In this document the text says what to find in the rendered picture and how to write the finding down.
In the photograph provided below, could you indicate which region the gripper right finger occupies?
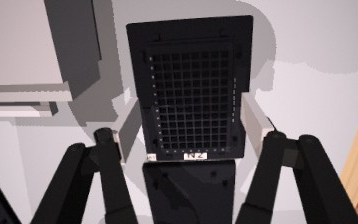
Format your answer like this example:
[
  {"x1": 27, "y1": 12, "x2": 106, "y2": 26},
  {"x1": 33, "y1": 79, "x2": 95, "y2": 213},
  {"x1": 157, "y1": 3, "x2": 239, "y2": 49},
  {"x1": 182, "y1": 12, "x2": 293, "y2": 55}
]
[{"x1": 235, "y1": 92, "x2": 358, "y2": 224}]

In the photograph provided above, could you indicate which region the black multi-well assay plate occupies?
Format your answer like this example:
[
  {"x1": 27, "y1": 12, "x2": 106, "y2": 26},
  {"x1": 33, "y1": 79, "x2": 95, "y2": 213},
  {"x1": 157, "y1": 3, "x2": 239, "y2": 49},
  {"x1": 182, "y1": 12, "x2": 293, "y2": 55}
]
[{"x1": 144, "y1": 36, "x2": 236, "y2": 154}]

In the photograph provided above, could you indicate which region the grey bench mat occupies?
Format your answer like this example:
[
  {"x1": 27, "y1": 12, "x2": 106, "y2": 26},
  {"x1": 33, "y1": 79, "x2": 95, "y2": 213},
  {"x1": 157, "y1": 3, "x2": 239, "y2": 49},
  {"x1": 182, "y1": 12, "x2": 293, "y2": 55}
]
[{"x1": 0, "y1": 0, "x2": 358, "y2": 224}]

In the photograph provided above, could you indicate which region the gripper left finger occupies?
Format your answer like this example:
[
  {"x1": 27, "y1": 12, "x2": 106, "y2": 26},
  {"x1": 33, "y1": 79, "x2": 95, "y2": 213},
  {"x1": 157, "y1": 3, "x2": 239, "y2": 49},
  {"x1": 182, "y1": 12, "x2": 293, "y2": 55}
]
[{"x1": 30, "y1": 98, "x2": 142, "y2": 224}]

